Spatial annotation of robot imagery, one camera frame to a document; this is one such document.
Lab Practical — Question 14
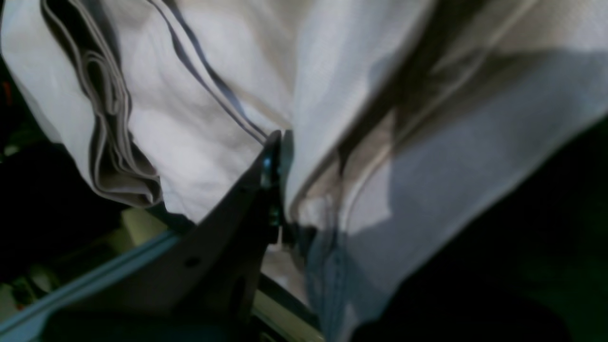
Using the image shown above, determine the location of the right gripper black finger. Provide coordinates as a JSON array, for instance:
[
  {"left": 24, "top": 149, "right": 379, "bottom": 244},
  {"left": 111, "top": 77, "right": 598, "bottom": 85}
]
[{"left": 41, "top": 131, "right": 283, "bottom": 342}]

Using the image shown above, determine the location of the pink T-shirt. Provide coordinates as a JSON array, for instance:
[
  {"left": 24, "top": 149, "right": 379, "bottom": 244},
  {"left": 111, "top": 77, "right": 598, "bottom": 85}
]
[{"left": 1, "top": 0, "right": 607, "bottom": 341}]

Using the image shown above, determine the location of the black table cloth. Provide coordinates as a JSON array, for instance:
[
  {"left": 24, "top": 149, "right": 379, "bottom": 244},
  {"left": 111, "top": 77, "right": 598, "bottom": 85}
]
[{"left": 0, "top": 62, "right": 608, "bottom": 342}]

